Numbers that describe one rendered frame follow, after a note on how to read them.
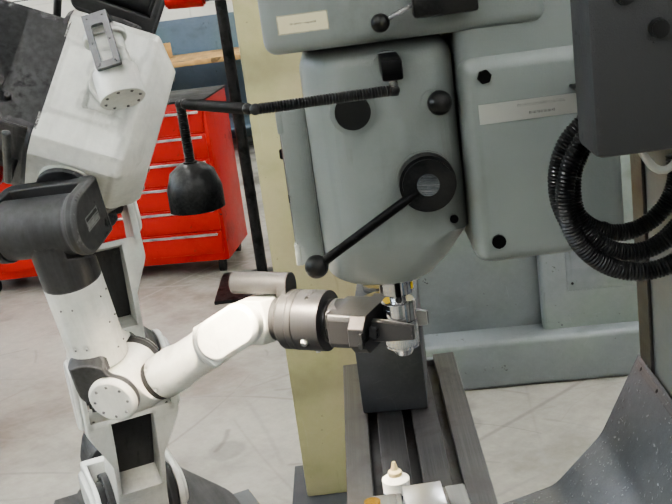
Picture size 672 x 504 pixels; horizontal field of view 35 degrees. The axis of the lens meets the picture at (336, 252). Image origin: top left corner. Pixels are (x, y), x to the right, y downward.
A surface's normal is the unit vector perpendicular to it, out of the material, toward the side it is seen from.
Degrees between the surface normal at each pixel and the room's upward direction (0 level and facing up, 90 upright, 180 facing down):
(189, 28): 90
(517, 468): 0
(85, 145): 58
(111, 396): 102
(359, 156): 90
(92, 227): 88
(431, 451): 0
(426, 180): 90
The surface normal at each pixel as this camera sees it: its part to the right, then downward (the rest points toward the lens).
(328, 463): 0.00, 0.28
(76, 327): -0.18, 0.49
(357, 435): -0.13, -0.95
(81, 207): 0.97, -0.10
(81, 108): 0.26, -0.32
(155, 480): 0.07, -0.74
